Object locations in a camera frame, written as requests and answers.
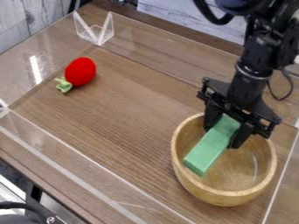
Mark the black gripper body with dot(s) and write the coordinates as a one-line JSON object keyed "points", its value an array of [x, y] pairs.
{"points": [[240, 98]]}

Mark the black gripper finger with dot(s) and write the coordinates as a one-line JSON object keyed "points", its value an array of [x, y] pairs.
{"points": [[240, 135], [212, 114]]}

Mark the green rectangular block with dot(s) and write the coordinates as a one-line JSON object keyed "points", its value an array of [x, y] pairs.
{"points": [[207, 150]]}

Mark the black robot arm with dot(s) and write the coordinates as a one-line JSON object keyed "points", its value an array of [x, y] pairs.
{"points": [[270, 49]]}

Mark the brown wooden bowl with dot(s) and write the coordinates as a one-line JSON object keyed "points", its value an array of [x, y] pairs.
{"points": [[240, 173]]}

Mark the red plush strawberry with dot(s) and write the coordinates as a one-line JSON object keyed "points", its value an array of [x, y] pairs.
{"points": [[79, 74]]}

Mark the black equipment under table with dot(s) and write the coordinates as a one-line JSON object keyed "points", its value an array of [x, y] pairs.
{"points": [[31, 206]]}

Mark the clear acrylic enclosure wall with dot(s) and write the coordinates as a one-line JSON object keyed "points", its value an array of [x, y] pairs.
{"points": [[95, 146]]}

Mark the clear acrylic corner bracket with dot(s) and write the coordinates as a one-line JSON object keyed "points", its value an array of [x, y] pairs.
{"points": [[95, 34]]}

